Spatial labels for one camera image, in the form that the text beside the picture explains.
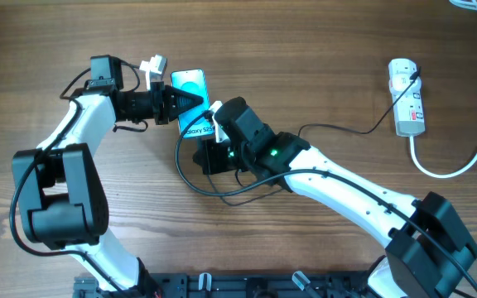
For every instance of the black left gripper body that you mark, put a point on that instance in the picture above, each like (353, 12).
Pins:
(145, 106)

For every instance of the white charger plug adapter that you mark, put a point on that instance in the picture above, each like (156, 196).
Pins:
(401, 82)

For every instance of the smartphone with teal screen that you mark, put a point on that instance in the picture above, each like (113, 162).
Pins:
(193, 81)

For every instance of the white power strip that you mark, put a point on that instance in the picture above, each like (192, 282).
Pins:
(407, 107)

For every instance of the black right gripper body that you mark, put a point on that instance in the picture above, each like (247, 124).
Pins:
(223, 156)

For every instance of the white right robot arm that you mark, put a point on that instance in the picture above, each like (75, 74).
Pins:
(428, 248)

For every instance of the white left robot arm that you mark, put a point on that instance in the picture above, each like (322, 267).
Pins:
(59, 206)

